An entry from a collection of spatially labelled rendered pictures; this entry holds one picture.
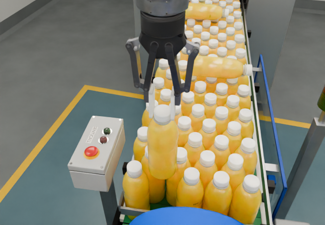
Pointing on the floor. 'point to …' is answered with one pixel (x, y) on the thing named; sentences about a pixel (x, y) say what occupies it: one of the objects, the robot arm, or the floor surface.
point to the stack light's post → (302, 165)
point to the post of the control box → (109, 203)
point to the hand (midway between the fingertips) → (162, 102)
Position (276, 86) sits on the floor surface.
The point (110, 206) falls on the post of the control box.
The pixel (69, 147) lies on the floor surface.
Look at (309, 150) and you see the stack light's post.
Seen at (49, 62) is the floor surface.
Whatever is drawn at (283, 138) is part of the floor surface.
